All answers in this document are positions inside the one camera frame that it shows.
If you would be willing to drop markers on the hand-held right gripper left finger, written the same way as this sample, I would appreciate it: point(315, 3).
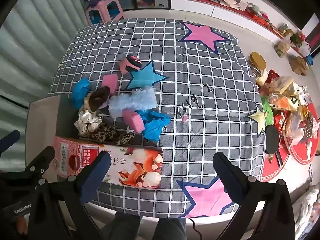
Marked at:
point(96, 175)

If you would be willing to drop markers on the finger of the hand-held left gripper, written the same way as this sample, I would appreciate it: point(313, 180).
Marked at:
point(10, 140)
point(41, 160)

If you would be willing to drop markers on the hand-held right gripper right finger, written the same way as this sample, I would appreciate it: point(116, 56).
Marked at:
point(225, 175)

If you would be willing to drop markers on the grey storage box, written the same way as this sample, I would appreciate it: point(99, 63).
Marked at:
point(42, 120)

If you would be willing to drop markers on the leopard print scrunchie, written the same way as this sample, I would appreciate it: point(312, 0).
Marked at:
point(107, 133)

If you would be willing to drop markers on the white dotted scrunchie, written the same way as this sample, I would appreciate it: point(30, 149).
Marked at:
point(86, 123)

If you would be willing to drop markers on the pink sponge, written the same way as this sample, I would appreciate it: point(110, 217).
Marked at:
point(133, 120)
point(110, 82)

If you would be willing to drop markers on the cream plush scrunchie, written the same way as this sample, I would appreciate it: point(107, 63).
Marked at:
point(86, 103)

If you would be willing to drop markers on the blue cloth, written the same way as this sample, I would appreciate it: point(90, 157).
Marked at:
point(155, 126)
point(80, 91)

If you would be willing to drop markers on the brown and purple scrunchie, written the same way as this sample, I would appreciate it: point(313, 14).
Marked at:
point(98, 97)

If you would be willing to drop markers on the light blue fluffy scrunchie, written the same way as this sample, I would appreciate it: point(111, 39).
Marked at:
point(135, 100)

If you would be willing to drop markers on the pink and black plush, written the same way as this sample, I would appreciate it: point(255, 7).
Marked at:
point(126, 66)

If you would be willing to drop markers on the person's left hand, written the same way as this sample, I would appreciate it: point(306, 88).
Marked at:
point(21, 227)

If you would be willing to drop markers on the pink printed carton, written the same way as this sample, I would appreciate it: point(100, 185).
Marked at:
point(135, 165)

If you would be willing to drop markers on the red patterned mat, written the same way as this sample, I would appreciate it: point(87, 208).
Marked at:
point(271, 172)

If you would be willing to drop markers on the white mattress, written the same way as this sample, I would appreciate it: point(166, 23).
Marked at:
point(212, 221)

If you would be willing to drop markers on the black round lid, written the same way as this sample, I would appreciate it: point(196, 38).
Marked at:
point(272, 140)

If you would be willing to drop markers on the person's left leg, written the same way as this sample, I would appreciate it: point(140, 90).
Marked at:
point(125, 226)

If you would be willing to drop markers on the person's leg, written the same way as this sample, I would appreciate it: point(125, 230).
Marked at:
point(170, 228)
point(125, 226)

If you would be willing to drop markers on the person's right leg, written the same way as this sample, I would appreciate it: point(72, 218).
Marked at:
point(170, 228)

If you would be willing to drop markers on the red round mat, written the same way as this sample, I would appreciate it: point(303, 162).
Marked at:
point(305, 152)

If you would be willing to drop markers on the pale green curtain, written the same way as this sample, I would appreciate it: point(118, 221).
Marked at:
point(30, 55)

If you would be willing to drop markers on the pale patterned cloth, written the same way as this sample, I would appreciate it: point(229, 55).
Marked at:
point(307, 210)

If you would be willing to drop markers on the pile of snack packets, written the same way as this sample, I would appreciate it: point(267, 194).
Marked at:
point(282, 97)

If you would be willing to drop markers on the grey checked star blanket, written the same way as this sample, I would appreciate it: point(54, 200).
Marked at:
point(200, 80)

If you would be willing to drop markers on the glass jar with gold lid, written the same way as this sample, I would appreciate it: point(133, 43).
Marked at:
point(257, 60)

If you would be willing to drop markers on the brown cardboard box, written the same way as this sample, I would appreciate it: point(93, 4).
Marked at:
point(298, 65)

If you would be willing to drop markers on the pink plastic stool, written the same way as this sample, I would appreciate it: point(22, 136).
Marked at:
point(98, 6)

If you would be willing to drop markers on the white low cabinet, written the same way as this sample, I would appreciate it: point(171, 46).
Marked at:
point(195, 7)

